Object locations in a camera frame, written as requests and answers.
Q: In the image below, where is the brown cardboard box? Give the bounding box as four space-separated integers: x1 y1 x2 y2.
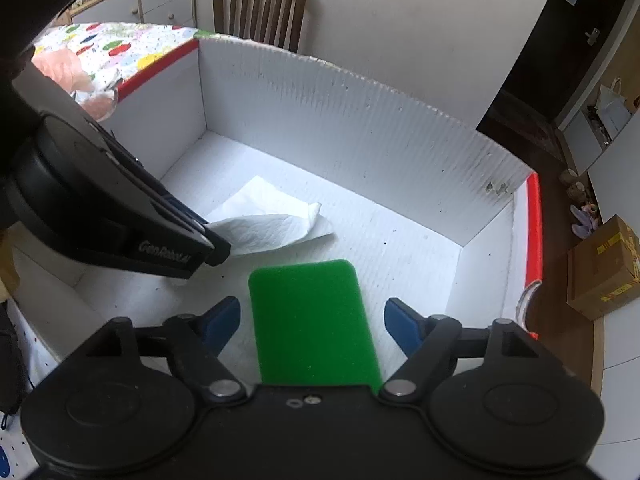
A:
566 214 640 321

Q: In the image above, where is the pink cloth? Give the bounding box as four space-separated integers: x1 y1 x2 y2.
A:
31 47 118 121

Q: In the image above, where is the white paper bag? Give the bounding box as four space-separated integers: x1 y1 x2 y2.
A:
595 78 633 143

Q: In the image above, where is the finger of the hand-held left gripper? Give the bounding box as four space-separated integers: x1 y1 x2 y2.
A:
102 132 210 235
197 231 232 267

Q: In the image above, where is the green sponge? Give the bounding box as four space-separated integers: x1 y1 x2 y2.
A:
248 259 385 393

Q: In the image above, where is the small pastel plush toy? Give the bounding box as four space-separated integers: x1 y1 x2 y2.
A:
571 202 601 236

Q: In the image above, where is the dark wooden door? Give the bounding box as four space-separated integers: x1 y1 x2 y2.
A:
477 0 631 136

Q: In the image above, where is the red cardboard box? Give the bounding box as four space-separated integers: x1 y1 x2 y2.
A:
7 35 546 396

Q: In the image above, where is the clear plastic bag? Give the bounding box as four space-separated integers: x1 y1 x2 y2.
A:
75 77 121 121

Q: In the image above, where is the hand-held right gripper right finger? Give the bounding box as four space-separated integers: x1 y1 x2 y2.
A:
380 297 543 403

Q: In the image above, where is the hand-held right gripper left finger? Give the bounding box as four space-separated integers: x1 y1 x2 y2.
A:
97 296 248 403

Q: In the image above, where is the white paper towel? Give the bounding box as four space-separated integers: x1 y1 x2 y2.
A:
172 176 335 286

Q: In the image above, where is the white shelf cabinet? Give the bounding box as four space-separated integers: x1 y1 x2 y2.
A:
552 0 640 231

